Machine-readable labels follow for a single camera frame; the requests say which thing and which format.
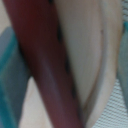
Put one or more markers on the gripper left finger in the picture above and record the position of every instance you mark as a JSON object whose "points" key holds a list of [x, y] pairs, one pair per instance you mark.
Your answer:
{"points": [[14, 75]]}

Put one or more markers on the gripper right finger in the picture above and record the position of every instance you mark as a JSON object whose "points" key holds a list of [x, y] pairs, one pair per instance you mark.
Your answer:
{"points": [[123, 64]]}

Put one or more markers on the red toy sausage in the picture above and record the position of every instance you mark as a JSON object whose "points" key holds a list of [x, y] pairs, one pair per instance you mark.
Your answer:
{"points": [[36, 25]]}

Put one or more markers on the tan round plate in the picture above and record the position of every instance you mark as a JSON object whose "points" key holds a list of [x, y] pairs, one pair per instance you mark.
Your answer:
{"points": [[92, 31]]}

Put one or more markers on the beige woven placemat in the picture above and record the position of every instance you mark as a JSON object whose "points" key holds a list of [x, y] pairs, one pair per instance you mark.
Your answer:
{"points": [[114, 114]]}

